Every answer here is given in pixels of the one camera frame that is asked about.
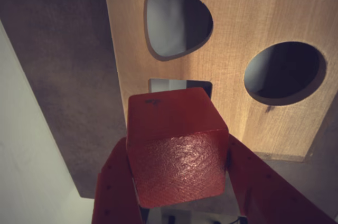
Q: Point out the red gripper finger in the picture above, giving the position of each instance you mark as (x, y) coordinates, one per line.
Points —
(264, 189)
(116, 187)

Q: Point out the wooden shape sorter box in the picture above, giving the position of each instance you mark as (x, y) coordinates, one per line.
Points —
(237, 10)

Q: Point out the red wooden cube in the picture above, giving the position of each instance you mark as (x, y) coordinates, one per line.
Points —
(179, 155)

